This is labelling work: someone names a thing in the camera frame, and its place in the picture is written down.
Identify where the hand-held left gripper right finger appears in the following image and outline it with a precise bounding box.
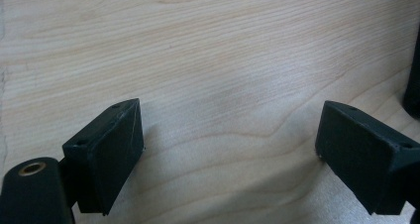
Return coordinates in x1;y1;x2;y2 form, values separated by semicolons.
314;100;420;216

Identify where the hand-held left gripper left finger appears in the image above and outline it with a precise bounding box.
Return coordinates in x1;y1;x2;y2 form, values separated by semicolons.
58;97;146;216

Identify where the black rounded object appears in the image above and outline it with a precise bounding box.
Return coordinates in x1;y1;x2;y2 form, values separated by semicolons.
402;29;420;120

